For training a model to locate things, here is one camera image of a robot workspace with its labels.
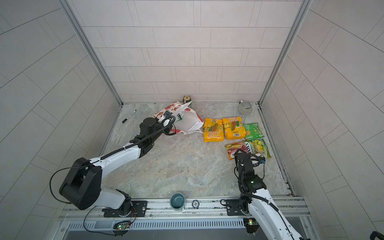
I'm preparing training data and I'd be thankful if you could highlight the circuit board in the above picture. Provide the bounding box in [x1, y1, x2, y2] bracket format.
[112, 221, 132, 237]
[243, 219, 260, 235]

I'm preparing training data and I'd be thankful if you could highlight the green yellow snack packet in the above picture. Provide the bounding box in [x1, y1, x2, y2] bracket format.
[243, 139, 271, 158]

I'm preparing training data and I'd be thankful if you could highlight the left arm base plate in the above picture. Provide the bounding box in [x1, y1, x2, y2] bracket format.
[102, 201, 148, 218]

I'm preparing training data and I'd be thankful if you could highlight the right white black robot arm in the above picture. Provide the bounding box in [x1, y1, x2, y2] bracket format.
[234, 150, 303, 240]

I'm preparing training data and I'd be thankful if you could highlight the striped ceramic mug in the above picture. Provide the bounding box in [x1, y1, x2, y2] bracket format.
[238, 100, 253, 116]

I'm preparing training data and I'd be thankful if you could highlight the aluminium rail frame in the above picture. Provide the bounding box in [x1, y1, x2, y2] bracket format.
[52, 196, 320, 240]

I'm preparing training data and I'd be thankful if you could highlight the green white drink can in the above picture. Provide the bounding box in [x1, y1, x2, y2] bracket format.
[183, 96, 192, 104]

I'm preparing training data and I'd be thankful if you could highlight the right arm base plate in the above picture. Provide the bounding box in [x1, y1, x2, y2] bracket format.
[224, 198, 251, 216]

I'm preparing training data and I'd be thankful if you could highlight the orange snack packet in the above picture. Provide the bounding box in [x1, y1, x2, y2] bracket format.
[225, 141, 249, 160]

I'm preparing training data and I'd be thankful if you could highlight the black marker pen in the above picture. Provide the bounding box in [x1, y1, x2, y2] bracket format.
[122, 110, 137, 124]

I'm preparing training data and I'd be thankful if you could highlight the red white paper gift bag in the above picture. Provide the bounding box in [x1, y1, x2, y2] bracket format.
[154, 102, 204, 134]

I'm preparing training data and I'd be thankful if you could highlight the left circuit board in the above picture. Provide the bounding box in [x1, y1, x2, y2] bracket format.
[112, 221, 132, 237]

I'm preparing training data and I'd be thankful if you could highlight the right circuit board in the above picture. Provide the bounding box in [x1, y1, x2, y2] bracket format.
[243, 219, 260, 235]

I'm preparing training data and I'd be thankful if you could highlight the blue white poker chip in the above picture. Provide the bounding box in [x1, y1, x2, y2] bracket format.
[192, 200, 200, 209]

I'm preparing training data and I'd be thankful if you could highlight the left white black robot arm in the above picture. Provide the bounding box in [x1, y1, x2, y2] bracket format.
[59, 116, 176, 216]

